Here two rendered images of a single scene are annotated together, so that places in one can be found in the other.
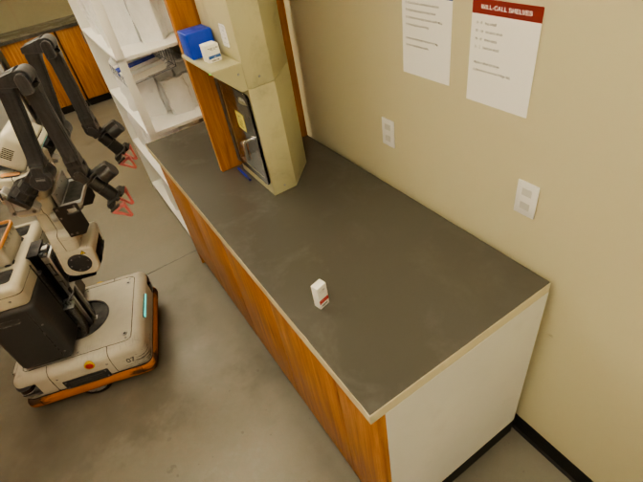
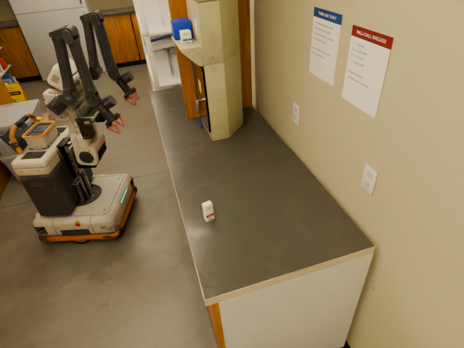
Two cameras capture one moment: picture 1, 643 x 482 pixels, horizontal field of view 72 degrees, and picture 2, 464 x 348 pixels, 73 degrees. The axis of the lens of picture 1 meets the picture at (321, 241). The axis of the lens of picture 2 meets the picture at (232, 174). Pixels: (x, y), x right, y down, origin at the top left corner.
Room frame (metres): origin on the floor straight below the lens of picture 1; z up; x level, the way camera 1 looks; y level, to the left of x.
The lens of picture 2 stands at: (-0.03, -0.30, 1.96)
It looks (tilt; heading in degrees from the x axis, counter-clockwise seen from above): 37 degrees down; 12
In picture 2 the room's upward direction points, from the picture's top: 4 degrees counter-clockwise
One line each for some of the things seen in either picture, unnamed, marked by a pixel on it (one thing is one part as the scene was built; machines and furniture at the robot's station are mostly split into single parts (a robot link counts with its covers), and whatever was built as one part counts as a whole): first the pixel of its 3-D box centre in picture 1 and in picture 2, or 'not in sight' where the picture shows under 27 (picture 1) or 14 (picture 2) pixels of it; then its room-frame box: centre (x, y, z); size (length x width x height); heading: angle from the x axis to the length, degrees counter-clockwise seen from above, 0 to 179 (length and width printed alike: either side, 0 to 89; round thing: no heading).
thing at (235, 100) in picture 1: (243, 132); (201, 94); (1.76, 0.24, 1.19); 0.30 x 0.01 x 0.40; 26
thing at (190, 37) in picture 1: (197, 41); (181, 28); (1.81, 0.32, 1.56); 0.10 x 0.10 x 0.09; 27
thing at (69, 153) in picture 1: (55, 128); (82, 68); (1.62, 0.89, 1.40); 0.11 x 0.06 x 0.43; 10
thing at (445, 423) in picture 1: (307, 271); (228, 199); (1.64, 0.10, 0.45); 2.05 x 0.67 x 0.90; 27
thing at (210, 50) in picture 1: (210, 52); (186, 36); (1.70, 0.27, 1.54); 0.05 x 0.05 x 0.06; 31
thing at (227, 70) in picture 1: (213, 72); (186, 50); (1.74, 0.28, 1.46); 0.32 x 0.12 x 0.10; 27
